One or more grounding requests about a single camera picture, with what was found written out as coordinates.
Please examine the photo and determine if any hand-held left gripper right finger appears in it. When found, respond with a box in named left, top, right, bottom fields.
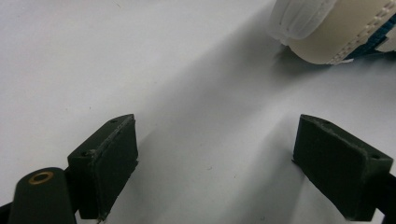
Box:
left=291, top=113, right=394, bottom=222

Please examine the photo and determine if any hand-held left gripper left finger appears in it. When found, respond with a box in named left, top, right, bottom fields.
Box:
left=66, top=113, right=139, bottom=222

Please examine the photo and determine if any white and navy sneaker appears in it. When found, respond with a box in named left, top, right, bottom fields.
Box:
left=267, top=0, right=396, bottom=66

